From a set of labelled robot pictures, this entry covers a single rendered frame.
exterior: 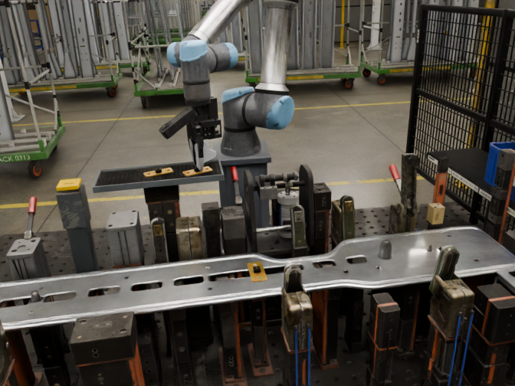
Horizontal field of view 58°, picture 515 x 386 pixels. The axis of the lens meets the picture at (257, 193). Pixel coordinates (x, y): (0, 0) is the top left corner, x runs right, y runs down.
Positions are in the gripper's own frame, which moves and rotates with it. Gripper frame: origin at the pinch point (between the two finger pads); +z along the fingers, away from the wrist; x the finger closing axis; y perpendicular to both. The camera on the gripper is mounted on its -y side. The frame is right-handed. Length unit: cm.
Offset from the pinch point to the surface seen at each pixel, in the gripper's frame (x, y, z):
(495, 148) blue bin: -33, 89, 2
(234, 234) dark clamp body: -18.7, 2.6, 15.0
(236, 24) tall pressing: 864, 422, 31
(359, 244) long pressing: -37, 31, 18
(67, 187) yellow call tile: 9.8, -35.6, 2.0
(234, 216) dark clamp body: -17.5, 3.5, 10.0
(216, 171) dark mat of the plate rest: -2.6, 5.0, 1.7
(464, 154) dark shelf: -8, 106, 15
